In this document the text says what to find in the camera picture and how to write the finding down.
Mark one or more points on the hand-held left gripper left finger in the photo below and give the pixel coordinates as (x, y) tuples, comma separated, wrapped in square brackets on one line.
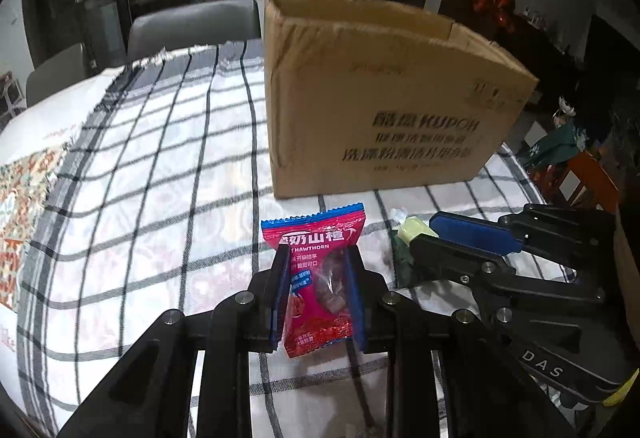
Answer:
[(274, 313)]

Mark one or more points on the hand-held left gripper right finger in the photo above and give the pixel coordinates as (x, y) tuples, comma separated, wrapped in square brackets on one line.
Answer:
[(357, 308)]

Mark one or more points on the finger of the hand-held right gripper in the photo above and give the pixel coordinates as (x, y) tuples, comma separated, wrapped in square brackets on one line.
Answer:
[(475, 233), (450, 255)]

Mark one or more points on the pale green candy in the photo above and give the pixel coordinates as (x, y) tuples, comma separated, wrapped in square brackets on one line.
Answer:
[(415, 229)]

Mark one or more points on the red snack packet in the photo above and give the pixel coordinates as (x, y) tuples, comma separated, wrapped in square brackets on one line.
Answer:
[(320, 238)]

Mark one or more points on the brown cardboard box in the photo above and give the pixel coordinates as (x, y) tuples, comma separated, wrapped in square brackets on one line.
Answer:
[(375, 93)]

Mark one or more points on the green cloth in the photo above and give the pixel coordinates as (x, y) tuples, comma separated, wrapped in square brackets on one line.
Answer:
[(557, 145)]

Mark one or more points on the brown wooden chair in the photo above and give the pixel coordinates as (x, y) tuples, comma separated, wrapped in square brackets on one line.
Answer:
[(590, 178)]

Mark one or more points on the white lotus ornament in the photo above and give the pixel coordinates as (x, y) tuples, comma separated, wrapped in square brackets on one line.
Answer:
[(564, 108)]

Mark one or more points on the black and white plaid tablecloth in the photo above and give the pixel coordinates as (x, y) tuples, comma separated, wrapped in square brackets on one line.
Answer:
[(175, 168)]

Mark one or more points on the white patterned tablecloth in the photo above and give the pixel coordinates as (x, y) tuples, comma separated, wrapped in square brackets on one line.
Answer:
[(30, 178)]

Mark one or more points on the grey upholstered chair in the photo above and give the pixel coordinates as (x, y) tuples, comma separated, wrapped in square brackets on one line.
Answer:
[(55, 73), (195, 25)]

